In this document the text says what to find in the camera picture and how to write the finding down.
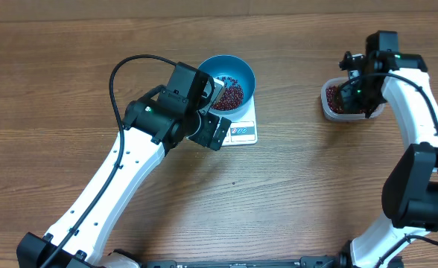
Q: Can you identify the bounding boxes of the clear plastic container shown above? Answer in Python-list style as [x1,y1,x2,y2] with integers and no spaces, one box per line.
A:
[320,77,366,122]

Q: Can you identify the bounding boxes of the blue bowl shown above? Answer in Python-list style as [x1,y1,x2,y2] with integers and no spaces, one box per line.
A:
[199,55,256,113]

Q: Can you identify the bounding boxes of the red beans in container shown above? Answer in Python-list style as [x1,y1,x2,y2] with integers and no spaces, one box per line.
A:
[326,86,343,114]

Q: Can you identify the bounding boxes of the red beans in bowl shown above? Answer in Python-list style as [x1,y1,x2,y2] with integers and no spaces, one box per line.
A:
[212,76,244,111]

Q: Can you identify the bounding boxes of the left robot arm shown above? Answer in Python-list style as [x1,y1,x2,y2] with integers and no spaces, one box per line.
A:
[16,62,231,267]

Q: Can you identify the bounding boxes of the white digital kitchen scale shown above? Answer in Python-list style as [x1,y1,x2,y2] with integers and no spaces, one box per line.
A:
[215,97,258,147]

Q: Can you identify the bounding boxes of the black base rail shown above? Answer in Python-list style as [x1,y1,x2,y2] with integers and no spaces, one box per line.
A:
[135,255,352,268]

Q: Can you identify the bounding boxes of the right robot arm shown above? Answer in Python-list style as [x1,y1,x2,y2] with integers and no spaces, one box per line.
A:
[323,31,438,267]

